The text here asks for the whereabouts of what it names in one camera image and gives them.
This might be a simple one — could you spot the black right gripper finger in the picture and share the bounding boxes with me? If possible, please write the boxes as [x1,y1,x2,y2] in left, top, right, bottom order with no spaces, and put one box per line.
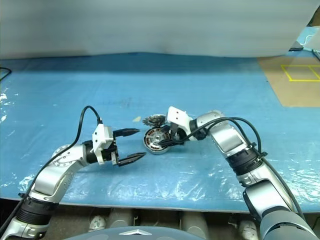
[159,139,186,149]

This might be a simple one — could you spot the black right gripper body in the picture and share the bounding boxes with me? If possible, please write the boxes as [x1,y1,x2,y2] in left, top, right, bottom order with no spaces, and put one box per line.
[170,123,191,146]

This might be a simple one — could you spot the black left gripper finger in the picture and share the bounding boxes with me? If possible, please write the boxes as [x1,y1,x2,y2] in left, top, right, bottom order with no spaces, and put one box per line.
[112,127,141,139]
[116,151,147,167]

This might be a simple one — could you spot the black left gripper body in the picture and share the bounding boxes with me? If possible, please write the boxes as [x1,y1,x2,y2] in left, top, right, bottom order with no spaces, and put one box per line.
[99,139,120,166]

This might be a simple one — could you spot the round motor stator copper windings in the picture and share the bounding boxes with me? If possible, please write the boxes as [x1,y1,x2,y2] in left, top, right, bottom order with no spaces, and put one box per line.
[142,125,174,157]

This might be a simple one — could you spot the small metal fan rotor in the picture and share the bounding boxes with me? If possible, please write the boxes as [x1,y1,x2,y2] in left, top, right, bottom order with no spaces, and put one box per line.
[142,112,168,128]

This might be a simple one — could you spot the blue plastic table mat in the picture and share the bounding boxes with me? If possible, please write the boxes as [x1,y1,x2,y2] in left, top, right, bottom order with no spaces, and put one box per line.
[0,51,320,214]

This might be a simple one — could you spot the white rounded object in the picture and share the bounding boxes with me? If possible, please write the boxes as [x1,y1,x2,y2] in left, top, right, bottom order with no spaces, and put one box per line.
[88,213,108,233]
[239,219,258,240]

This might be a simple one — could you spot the grey robot torso silver chevron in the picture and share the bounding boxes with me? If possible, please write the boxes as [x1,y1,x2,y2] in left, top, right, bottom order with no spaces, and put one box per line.
[63,226,209,240]

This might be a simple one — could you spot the grey rounded shape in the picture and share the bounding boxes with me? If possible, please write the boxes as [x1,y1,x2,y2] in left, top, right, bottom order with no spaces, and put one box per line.
[181,211,209,239]

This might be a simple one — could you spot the white foam backdrop sheet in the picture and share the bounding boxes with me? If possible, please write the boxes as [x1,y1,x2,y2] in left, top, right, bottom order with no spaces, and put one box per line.
[0,0,320,60]

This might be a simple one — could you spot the brown cardboard sheet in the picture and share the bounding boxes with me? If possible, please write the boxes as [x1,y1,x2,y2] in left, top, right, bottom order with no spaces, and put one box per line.
[257,56,320,108]

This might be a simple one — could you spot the light blue background board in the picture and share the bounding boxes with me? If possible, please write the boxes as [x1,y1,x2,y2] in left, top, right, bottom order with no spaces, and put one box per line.
[296,24,320,52]

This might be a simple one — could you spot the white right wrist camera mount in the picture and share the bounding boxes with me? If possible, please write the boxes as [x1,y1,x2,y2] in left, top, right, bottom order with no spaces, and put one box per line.
[166,106,192,137]

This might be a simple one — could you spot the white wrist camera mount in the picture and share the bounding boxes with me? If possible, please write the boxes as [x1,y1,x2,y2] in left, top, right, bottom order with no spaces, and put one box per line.
[91,124,116,166]
[166,106,192,137]

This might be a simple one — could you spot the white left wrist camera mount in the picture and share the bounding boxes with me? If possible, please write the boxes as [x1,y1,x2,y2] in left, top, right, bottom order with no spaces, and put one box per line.
[91,124,116,166]

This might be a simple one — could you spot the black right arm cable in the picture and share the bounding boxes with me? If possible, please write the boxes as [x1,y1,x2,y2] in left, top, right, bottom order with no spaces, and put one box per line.
[183,116,307,221]

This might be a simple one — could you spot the thin black cable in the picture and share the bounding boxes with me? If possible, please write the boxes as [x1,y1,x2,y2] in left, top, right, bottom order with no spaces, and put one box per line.
[0,66,13,82]

